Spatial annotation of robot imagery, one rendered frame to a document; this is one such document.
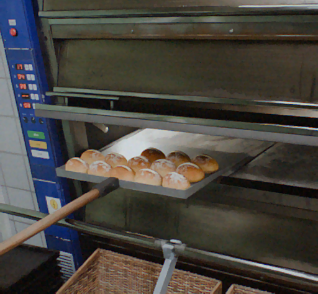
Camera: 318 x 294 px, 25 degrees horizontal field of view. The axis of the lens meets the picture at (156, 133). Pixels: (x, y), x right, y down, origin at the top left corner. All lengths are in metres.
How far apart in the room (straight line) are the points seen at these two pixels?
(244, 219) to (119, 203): 0.51
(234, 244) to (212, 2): 0.76
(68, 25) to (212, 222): 0.80
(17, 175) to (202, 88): 1.04
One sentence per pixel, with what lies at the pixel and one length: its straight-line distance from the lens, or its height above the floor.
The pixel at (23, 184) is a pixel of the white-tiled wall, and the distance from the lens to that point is 2.90.
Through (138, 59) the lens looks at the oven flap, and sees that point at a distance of 2.28.
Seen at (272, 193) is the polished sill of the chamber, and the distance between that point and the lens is 2.14.
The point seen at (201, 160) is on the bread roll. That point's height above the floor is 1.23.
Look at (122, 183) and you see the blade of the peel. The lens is 2.30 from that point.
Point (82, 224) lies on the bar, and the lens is 2.13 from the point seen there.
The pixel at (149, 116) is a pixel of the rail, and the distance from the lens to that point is 2.11.
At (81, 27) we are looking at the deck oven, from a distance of 2.40.
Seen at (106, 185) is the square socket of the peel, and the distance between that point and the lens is 2.27.
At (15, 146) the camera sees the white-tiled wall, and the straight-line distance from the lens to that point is 2.85.
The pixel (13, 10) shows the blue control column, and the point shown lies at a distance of 2.57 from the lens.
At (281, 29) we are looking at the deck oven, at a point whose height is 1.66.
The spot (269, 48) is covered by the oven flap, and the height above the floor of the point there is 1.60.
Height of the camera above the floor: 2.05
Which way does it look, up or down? 18 degrees down
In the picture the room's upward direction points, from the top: 9 degrees counter-clockwise
